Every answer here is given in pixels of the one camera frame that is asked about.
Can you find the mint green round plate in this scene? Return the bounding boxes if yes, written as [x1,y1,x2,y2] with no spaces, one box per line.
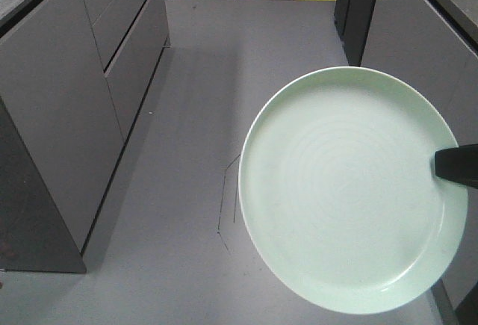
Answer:
[238,66,468,315]

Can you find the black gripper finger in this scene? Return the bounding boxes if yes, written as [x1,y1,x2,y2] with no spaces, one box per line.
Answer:
[434,144,478,189]

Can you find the dark grey tall cabinet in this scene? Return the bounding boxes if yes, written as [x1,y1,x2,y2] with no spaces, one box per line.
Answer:
[334,0,376,66]

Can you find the dark grey drawer cabinet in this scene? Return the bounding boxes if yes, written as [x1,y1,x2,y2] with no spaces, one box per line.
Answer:
[1,0,169,273]

